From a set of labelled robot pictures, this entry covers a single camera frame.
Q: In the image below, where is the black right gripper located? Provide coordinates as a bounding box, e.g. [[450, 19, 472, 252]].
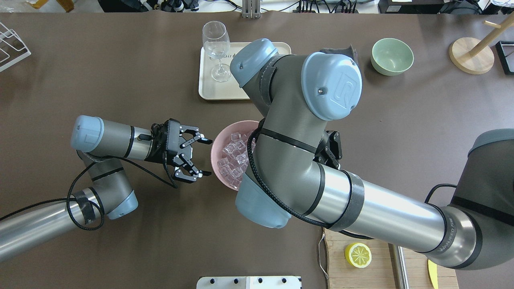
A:
[[313, 130, 342, 170]]

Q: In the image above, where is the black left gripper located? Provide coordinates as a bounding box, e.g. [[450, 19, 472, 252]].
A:
[[145, 118, 213, 183]]

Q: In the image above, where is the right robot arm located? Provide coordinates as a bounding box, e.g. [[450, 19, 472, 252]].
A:
[[230, 39, 514, 270]]

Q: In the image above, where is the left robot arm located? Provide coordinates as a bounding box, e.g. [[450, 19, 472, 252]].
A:
[[0, 115, 213, 261]]

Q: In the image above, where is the clear ice cubes pile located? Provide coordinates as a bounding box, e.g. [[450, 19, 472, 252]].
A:
[[216, 130, 253, 190]]

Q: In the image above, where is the wooden cup stand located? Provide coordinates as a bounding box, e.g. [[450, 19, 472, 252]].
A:
[[448, 14, 514, 75]]

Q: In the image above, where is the pink bowl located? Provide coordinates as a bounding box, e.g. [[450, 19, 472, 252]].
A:
[[210, 120, 259, 191]]

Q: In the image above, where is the cream serving tray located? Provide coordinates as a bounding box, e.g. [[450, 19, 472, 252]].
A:
[[198, 42, 292, 101]]

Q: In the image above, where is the grey folded cloth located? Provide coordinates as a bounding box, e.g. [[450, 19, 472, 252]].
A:
[[319, 45, 359, 66]]

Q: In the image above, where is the half lemon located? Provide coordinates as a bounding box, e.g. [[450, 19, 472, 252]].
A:
[[345, 242, 372, 269]]

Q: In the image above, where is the green bowl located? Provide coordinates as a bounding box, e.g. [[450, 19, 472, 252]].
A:
[[371, 38, 414, 76]]

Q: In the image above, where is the clear wine glass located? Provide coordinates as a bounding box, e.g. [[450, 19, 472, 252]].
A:
[[202, 21, 231, 83]]

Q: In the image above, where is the bamboo cutting board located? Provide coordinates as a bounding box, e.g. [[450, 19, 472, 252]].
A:
[[318, 228, 460, 289]]

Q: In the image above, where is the steel muddler black tip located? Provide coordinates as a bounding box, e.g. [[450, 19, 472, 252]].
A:
[[390, 244, 410, 289]]

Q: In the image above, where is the yellow plastic knife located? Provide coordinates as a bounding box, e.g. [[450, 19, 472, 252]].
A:
[[426, 259, 439, 289]]

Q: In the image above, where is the black glass rack tray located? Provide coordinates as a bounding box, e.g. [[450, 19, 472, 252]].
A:
[[495, 41, 514, 75]]

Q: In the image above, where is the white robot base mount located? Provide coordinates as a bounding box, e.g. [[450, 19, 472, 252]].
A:
[[196, 275, 303, 289]]

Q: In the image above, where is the white wire dish rack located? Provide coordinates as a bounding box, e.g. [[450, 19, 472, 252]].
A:
[[0, 22, 32, 72]]

